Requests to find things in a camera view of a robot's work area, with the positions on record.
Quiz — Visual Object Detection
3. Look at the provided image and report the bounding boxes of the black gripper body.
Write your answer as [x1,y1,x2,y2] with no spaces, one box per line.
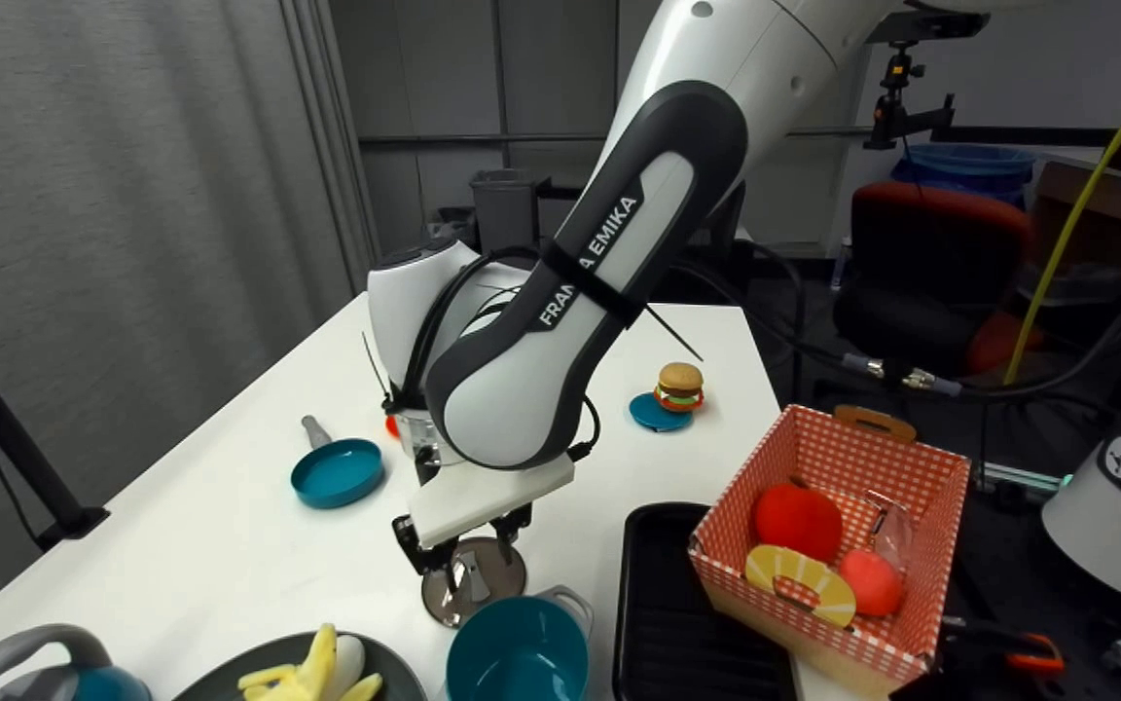
[415,514,516,564]

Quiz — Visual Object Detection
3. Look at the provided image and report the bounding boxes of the teal blue pot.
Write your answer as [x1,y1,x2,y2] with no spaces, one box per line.
[444,584,595,701]

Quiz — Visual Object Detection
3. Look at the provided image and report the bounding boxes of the teal frying pan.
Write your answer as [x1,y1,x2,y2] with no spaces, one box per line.
[287,411,387,514]

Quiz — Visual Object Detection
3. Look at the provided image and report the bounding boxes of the yellow toy banana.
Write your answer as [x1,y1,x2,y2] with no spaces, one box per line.
[234,618,386,701]

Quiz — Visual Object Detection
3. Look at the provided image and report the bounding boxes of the small teal plate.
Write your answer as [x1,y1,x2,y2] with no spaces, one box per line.
[627,388,695,436]

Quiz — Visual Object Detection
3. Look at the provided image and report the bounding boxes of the black baking tray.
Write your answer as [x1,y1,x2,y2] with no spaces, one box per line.
[611,499,806,701]

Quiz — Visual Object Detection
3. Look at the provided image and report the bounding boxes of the toy hamburger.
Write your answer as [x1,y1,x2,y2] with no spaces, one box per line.
[652,359,709,418]

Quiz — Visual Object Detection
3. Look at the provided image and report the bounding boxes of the dark grey plate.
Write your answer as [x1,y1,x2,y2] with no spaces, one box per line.
[171,628,429,701]

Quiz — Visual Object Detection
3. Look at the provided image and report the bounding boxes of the red toy tomato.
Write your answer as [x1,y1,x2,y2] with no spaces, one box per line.
[752,479,849,564]

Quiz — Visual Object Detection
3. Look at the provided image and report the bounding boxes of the yellow toy pineapple slice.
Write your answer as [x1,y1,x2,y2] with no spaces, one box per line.
[742,540,865,629]

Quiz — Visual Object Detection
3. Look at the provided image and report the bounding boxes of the grey cabinet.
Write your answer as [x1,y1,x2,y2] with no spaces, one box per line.
[468,168,591,257]

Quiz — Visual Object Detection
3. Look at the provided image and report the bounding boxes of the orange checkered cardboard box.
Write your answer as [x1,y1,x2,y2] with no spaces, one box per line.
[690,399,976,695]

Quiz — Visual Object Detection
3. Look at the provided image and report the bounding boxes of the orange toy fruit ball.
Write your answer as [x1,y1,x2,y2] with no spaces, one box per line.
[836,546,909,623]

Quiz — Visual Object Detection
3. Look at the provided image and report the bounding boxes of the clear plastic bottle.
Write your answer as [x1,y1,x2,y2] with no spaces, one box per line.
[865,499,921,575]

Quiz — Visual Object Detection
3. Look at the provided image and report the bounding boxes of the red office chair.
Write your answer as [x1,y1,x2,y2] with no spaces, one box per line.
[827,179,1041,392]

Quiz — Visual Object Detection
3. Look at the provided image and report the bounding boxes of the blue bin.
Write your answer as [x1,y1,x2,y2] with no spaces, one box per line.
[892,142,1040,210]

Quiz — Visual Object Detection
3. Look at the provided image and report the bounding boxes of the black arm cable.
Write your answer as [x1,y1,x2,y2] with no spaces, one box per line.
[713,248,980,399]

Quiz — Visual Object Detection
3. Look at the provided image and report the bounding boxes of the black camera stand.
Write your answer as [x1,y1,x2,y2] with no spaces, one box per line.
[0,168,111,557]

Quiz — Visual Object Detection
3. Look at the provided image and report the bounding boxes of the orange handled clamp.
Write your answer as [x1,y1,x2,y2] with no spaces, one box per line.
[943,616,1065,682]

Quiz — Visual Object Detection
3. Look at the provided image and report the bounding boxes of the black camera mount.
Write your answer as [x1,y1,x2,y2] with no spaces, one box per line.
[865,7,991,154]

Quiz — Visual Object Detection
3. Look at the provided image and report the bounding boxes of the yellow hose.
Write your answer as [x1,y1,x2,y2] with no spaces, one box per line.
[997,42,1121,388]

